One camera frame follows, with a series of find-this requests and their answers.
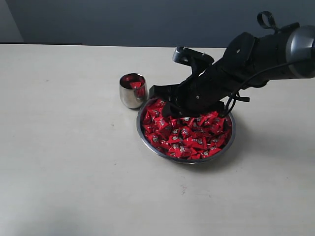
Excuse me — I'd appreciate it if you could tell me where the round steel bowl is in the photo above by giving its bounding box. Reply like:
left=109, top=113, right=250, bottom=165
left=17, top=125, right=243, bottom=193
left=136, top=93, right=236, bottom=165

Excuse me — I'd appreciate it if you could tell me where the stainless steel cup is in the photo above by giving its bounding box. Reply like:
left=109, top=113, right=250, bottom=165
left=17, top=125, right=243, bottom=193
left=119, top=73, right=147, bottom=109

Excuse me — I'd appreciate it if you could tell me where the red wrapped candy pile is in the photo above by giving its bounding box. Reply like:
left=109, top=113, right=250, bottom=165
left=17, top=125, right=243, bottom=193
left=142, top=98, right=231, bottom=160

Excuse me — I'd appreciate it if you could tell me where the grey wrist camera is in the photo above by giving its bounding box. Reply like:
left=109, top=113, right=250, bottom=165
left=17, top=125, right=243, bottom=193
left=172, top=46, right=215, bottom=66

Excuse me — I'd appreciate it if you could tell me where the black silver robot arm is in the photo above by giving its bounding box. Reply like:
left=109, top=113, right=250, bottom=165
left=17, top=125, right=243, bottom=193
left=149, top=24, right=315, bottom=118

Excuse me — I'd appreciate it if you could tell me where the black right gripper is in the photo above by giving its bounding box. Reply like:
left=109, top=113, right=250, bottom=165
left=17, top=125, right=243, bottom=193
left=149, top=62, right=246, bottom=118

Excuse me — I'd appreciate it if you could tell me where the black cable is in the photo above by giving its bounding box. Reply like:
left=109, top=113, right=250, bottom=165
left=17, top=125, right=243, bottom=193
left=220, top=60, right=315, bottom=118

